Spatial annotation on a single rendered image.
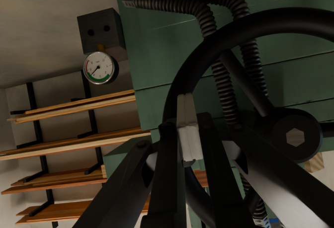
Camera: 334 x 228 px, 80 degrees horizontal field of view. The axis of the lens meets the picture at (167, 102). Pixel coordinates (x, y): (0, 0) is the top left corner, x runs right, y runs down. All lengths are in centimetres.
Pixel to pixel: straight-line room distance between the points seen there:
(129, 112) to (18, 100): 198
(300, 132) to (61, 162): 368
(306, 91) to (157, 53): 31
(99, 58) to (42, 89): 348
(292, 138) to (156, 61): 30
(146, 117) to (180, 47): 16
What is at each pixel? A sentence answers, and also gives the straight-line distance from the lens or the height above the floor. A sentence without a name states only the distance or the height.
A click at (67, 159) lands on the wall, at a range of 373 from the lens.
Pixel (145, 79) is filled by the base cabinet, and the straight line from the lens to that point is 44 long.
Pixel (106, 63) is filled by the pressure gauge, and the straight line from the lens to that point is 40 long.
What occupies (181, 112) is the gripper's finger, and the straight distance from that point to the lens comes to 16.
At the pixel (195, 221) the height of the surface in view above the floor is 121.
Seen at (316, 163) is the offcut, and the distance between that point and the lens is 52.
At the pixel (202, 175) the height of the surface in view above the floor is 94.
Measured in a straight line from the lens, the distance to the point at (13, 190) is 374.
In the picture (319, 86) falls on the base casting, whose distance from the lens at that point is 49.
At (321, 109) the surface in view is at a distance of 49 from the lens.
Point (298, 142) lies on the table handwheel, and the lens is 25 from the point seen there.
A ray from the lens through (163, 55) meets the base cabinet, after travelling 44.
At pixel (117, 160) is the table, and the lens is 48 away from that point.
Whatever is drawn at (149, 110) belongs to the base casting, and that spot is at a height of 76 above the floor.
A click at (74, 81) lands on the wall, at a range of 351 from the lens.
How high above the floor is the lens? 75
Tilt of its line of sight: level
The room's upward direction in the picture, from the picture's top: 169 degrees clockwise
